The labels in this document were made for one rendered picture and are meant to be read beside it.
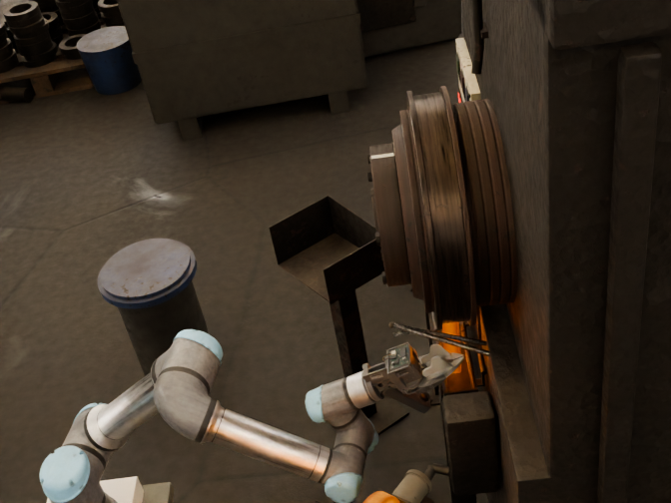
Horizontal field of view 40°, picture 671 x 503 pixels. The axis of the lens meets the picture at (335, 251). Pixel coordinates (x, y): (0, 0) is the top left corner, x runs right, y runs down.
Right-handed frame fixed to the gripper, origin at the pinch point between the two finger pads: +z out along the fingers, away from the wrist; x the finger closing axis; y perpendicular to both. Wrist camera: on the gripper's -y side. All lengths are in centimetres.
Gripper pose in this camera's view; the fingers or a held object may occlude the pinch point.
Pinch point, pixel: (460, 360)
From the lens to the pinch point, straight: 197.1
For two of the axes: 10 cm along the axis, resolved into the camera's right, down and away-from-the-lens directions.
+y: -4.9, -6.8, -5.4
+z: 8.7, -3.7, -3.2
